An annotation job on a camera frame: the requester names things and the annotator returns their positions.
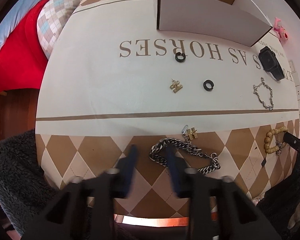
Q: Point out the gold h pendant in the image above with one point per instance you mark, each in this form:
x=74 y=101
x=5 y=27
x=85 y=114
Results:
x=175 y=86
x=189 y=133

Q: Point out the red blanket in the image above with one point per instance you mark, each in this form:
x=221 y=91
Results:
x=22 y=60

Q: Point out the white wall power strip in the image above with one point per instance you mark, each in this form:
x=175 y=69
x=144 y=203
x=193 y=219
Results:
x=296 y=82

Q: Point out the gold H pendant upper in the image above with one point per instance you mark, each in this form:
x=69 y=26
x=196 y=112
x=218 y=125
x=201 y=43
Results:
x=175 y=86

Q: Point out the cream printed table mat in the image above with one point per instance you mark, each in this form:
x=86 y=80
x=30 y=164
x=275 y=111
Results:
x=107 y=87

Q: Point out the black smart watch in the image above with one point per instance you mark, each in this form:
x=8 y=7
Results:
x=270 y=63

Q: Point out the dark fuzzy sleeve left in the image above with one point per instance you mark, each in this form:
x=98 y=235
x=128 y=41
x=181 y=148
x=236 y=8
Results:
x=24 y=192

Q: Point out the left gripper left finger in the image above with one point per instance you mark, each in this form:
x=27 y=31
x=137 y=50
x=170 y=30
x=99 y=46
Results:
x=123 y=179

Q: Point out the white cardboard box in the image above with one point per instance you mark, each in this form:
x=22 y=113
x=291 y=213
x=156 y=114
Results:
x=240 y=21

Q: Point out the gold H pendant lower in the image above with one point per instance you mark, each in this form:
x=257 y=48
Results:
x=189 y=133

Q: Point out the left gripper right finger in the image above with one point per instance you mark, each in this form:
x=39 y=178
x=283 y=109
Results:
x=179 y=178

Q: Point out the checkered patterned quilt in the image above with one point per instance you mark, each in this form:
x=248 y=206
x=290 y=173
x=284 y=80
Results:
x=51 y=21

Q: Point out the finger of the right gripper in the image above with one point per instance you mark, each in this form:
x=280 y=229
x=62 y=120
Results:
x=292 y=141

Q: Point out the pink panther plush toy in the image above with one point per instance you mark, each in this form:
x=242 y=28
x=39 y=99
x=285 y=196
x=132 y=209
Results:
x=280 y=31

